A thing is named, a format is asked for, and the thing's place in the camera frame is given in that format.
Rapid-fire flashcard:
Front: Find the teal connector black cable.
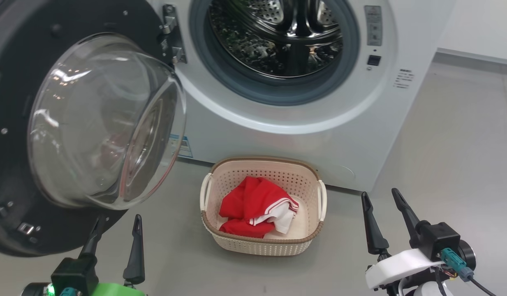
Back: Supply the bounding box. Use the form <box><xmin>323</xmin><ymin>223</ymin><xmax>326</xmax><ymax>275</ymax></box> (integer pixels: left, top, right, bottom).
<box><xmin>440</xmin><ymin>247</ymin><xmax>498</xmax><ymax>296</ymax></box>

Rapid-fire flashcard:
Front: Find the blue energy label sticker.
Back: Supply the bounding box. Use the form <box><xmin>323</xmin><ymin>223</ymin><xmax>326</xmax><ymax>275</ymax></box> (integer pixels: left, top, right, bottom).
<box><xmin>169</xmin><ymin>134</ymin><xmax>193</xmax><ymax>159</ymax></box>

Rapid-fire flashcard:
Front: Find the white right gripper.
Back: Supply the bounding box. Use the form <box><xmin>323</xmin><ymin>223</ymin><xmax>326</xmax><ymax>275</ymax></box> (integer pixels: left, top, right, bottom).
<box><xmin>361</xmin><ymin>188</ymin><xmax>445</xmax><ymax>290</ymax></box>

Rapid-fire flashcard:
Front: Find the white front-load washing machine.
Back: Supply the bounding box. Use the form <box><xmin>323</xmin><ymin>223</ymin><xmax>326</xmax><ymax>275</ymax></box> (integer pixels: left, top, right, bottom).
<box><xmin>146</xmin><ymin>0</ymin><xmax>457</xmax><ymax>193</ymax></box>

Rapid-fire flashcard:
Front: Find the cream perforated laundry basket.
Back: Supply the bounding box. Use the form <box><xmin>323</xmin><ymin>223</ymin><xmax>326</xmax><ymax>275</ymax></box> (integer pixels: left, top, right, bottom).
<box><xmin>199</xmin><ymin>156</ymin><xmax>328</xmax><ymax>257</ymax></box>

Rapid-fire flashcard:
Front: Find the round black glass washer door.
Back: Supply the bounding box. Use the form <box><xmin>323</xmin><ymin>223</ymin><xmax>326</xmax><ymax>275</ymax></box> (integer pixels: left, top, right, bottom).
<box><xmin>0</xmin><ymin>0</ymin><xmax>187</xmax><ymax>257</ymax></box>

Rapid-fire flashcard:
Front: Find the grey instruction sticker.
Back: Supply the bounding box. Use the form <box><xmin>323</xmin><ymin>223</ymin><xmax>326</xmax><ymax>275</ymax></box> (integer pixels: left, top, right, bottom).
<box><xmin>364</xmin><ymin>5</ymin><xmax>382</xmax><ymax>46</ymax></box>

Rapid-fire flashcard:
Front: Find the red and white garment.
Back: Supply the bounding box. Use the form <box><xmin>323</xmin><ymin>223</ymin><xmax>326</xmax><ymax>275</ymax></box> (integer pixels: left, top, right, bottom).
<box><xmin>218</xmin><ymin>176</ymin><xmax>300</xmax><ymax>239</ymax></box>

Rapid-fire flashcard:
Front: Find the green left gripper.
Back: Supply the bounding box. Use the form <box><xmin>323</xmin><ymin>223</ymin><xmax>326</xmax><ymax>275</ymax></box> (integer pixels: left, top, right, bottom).
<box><xmin>78</xmin><ymin>214</ymin><xmax>148</xmax><ymax>296</ymax></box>

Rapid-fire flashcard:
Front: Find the small printed text label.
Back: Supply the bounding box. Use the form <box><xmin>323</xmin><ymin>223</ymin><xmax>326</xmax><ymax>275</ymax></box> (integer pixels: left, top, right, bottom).
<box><xmin>393</xmin><ymin>69</ymin><xmax>414</xmax><ymax>89</ymax></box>

